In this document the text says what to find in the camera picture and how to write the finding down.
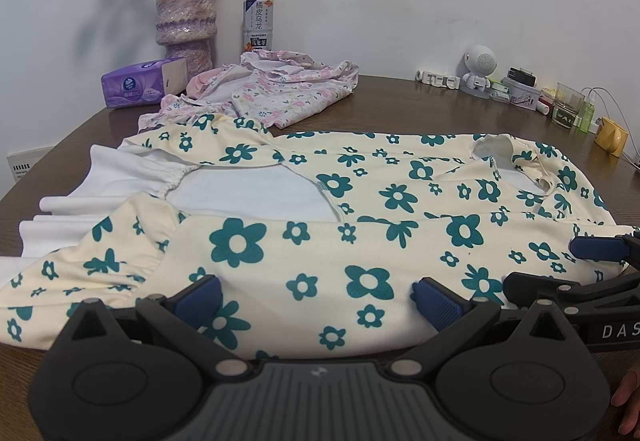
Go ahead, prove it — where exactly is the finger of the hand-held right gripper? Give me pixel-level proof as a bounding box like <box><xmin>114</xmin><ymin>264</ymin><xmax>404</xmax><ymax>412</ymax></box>
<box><xmin>569</xmin><ymin>231</ymin><xmax>640</xmax><ymax>267</ymax></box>
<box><xmin>502</xmin><ymin>271</ymin><xmax>640</xmax><ymax>318</ymax></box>

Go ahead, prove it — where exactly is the clear glass cup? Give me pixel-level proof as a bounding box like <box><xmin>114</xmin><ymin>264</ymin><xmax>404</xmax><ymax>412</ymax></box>
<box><xmin>551</xmin><ymin>82</ymin><xmax>586</xmax><ymax>127</ymax></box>

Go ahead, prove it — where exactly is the white robot figurine speaker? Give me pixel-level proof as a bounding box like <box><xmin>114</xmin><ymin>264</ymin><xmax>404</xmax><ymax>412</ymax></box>
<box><xmin>460</xmin><ymin>44</ymin><xmax>498</xmax><ymax>97</ymax></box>

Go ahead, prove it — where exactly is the person's right hand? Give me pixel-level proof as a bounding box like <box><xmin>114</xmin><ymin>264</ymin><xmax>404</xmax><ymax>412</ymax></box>
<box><xmin>611</xmin><ymin>367</ymin><xmax>640</xmax><ymax>409</ymax></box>

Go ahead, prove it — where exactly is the white power strip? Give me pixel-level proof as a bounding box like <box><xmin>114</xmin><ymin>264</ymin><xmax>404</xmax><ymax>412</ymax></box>
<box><xmin>415</xmin><ymin>70</ymin><xmax>461</xmax><ymax>89</ymax></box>

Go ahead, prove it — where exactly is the yellow mug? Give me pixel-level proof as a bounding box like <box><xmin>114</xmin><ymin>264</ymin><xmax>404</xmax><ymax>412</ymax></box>
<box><xmin>594</xmin><ymin>117</ymin><xmax>629</xmax><ymax>157</ymax></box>

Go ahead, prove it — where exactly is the white charging cable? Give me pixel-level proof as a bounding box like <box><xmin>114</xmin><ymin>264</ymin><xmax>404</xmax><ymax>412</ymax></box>
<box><xmin>582</xmin><ymin>86</ymin><xmax>640</xmax><ymax>172</ymax></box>

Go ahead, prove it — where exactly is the black power adapter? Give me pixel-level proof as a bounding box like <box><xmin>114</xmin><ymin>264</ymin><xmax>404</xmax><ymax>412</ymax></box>
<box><xmin>507</xmin><ymin>67</ymin><xmax>537</xmax><ymax>87</ymax></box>

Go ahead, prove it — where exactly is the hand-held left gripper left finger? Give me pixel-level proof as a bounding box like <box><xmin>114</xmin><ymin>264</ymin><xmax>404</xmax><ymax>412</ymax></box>
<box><xmin>67</xmin><ymin>276</ymin><xmax>251</xmax><ymax>382</ymax></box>

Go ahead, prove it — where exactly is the cream dress with green flowers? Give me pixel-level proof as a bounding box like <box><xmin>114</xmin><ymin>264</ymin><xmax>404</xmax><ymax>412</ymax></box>
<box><xmin>0</xmin><ymin>114</ymin><xmax>632</xmax><ymax>357</ymax></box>

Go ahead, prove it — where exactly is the plain pink cloth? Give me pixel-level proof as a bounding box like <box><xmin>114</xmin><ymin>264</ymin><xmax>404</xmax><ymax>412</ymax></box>
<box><xmin>185</xmin><ymin>67</ymin><xmax>226</xmax><ymax>99</ymax></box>

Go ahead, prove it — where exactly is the tea bottle with white label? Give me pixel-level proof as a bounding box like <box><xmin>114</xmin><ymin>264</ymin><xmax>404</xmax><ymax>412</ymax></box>
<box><xmin>242</xmin><ymin>0</ymin><xmax>276</xmax><ymax>53</ymax></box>

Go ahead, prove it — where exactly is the pink purple textured vase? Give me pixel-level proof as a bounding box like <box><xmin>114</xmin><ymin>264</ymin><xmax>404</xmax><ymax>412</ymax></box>
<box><xmin>155</xmin><ymin>0</ymin><xmax>217</xmax><ymax>77</ymax></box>

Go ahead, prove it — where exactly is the green spray bottle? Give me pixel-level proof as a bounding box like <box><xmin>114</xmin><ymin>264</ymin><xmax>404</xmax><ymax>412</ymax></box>
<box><xmin>580</xmin><ymin>94</ymin><xmax>597</xmax><ymax>132</ymax></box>

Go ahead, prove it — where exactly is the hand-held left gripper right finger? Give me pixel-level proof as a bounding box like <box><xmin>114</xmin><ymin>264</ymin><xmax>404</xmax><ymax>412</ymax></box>
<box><xmin>387</xmin><ymin>277</ymin><xmax>576</xmax><ymax>382</ymax></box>

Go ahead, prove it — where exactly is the pink floral garment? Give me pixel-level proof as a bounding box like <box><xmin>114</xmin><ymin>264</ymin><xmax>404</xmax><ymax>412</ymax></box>
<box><xmin>137</xmin><ymin>50</ymin><xmax>360</xmax><ymax>132</ymax></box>

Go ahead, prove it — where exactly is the purple tissue pack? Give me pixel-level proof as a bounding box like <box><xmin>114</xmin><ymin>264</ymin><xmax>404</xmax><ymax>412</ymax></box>
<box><xmin>101</xmin><ymin>57</ymin><xmax>188</xmax><ymax>109</ymax></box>

